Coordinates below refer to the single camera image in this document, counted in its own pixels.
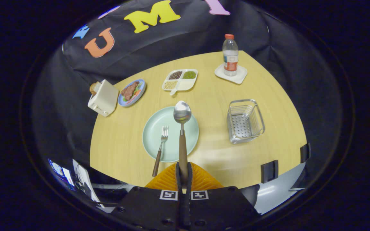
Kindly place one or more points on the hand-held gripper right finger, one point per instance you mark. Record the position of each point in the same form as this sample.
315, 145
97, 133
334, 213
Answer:
217, 205

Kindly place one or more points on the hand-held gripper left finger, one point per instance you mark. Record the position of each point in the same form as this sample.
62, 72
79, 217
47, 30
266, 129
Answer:
153, 205

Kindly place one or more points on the black table clamp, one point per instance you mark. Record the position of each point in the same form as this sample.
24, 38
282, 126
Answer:
305, 152
269, 171

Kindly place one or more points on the white sheet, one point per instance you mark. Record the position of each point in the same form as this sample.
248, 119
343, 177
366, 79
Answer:
87, 184

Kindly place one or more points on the pale green plate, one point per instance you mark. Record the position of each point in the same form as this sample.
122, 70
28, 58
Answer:
154, 128

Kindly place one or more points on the bright screen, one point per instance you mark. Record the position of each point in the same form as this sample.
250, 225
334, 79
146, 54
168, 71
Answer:
61, 171

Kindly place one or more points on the blue food plate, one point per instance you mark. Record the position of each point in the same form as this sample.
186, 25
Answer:
140, 91

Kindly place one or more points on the cream toaster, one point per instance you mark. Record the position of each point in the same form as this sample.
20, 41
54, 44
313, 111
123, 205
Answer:
104, 99

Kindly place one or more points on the brown meat piece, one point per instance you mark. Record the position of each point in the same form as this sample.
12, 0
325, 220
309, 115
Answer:
129, 90

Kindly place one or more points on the white divided bean tray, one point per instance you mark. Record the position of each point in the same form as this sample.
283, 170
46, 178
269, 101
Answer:
186, 84

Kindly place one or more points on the toast slice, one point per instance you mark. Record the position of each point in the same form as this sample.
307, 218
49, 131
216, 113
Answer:
93, 89

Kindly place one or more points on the white square coaster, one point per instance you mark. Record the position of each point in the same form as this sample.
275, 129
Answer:
241, 75

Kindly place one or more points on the clear red-capped water bottle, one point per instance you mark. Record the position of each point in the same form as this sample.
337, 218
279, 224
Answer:
230, 56

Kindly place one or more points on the black backdrop cloth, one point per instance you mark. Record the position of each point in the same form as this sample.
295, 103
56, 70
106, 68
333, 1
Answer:
178, 41

